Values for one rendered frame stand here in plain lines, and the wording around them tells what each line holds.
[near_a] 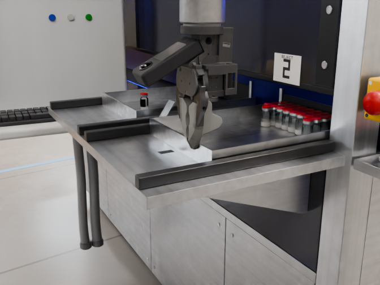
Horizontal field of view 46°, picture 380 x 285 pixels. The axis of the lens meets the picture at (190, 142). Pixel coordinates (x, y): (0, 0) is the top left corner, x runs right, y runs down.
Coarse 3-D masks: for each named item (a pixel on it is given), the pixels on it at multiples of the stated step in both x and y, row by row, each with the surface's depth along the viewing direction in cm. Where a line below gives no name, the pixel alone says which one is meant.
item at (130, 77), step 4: (128, 68) 215; (128, 72) 202; (128, 76) 191; (132, 76) 191; (128, 80) 181; (132, 80) 180; (136, 80) 180; (160, 80) 180; (164, 80) 180; (140, 84) 171; (156, 84) 171; (160, 84) 171; (164, 84) 171; (168, 84) 171; (172, 84) 171
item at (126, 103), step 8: (152, 88) 132; (160, 88) 133; (168, 88) 135; (104, 96) 124; (112, 96) 127; (120, 96) 128; (128, 96) 129; (136, 96) 130; (152, 96) 133; (160, 96) 134; (168, 96) 135; (104, 104) 125; (112, 104) 119; (120, 104) 113; (128, 104) 126; (136, 104) 126; (152, 104) 126; (160, 104) 126; (176, 104) 126; (216, 104) 114; (224, 104) 115; (232, 104) 116; (240, 104) 117; (248, 104) 118; (120, 112) 113; (128, 112) 108; (136, 112) 104; (144, 112) 105; (152, 112) 106; (160, 112) 107; (176, 112) 109
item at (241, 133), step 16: (224, 112) 106; (240, 112) 108; (256, 112) 110; (160, 128) 93; (176, 128) 100; (224, 128) 101; (240, 128) 101; (256, 128) 101; (272, 128) 101; (176, 144) 87; (208, 144) 90; (224, 144) 90; (240, 144) 90; (256, 144) 79; (272, 144) 81; (288, 144) 83; (208, 160) 77
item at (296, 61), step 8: (280, 56) 96; (288, 56) 93; (296, 56) 91; (280, 64) 96; (296, 64) 92; (280, 72) 96; (288, 72) 94; (296, 72) 92; (280, 80) 97; (288, 80) 94; (296, 80) 92
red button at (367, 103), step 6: (378, 90) 73; (366, 96) 73; (372, 96) 72; (378, 96) 72; (366, 102) 73; (372, 102) 72; (378, 102) 71; (366, 108) 73; (372, 108) 72; (378, 108) 72; (372, 114) 73; (378, 114) 73
